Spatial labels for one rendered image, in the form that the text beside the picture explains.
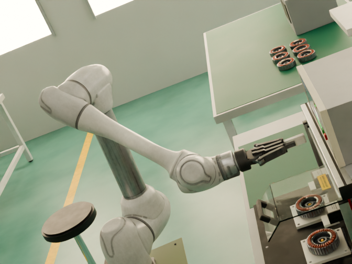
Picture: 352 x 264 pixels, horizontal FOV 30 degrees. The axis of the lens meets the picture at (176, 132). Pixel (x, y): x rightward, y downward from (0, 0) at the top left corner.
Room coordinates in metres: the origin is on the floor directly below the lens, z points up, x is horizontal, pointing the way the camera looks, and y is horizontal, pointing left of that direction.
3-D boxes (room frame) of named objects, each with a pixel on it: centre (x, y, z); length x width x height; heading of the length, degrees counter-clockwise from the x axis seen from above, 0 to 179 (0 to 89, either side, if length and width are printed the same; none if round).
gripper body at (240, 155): (1.96, -0.19, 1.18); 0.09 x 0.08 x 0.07; 80
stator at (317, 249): (1.90, -0.31, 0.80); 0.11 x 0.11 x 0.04
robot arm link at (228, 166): (1.97, -0.12, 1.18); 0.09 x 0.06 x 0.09; 170
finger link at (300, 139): (1.93, -0.34, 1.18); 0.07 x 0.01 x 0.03; 80
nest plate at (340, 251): (1.90, -0.31, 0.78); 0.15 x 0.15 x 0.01; 80
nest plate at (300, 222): (2.14, -0.35, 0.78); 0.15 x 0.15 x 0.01; 80
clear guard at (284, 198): (1.81, -0.30, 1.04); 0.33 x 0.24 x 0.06; 80
